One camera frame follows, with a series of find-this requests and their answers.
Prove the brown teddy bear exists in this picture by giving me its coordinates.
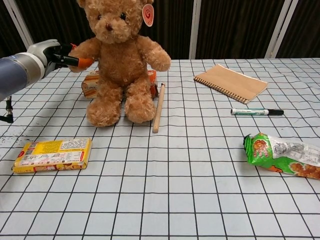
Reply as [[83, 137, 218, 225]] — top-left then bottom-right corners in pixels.
[[68, 0, 172, 128]]

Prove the yellow packaged food block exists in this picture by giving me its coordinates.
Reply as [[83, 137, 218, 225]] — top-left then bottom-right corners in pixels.
[[11, 137, 93, 174]]

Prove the green white marker pen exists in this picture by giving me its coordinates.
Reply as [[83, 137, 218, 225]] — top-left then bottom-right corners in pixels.
[[230, 108, 285, 116]]

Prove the green snack bag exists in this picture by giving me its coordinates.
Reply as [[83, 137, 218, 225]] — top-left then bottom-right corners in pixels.
[[242, 132, 320, 181]]

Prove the white checkered tablecloth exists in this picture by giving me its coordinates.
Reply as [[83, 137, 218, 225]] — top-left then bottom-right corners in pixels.
[[0, 58, 320, 240]]

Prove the small orange carton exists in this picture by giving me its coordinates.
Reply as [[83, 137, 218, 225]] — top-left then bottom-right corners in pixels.
[[147, 70, 160, 99]]

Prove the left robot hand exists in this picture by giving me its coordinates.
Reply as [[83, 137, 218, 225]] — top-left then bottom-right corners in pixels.
[[26, 39, 94, 77]]

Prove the round red hang tag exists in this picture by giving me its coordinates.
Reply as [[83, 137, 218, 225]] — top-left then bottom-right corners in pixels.
[[141, 3, 155, 27]]

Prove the orange cream snack box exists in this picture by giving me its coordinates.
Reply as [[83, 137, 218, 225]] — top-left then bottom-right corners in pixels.
[[81, 70, 100, 100]]

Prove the wooden stick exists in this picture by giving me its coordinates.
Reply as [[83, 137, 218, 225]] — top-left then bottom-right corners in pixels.
[[152, 82, 166, 134]]

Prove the black cable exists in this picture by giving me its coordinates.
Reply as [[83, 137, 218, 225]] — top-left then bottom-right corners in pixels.
[[0, 96, 15, 124]]

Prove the white partition frame post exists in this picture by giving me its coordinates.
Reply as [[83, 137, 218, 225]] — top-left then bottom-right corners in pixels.
[[6, 0, 35, 45], [188, 0, 202, 60], [265, 0, 300, 59]]

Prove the brown spiral notebook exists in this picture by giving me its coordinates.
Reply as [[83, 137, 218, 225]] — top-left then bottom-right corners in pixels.
[[193, 64, 269, 105]]

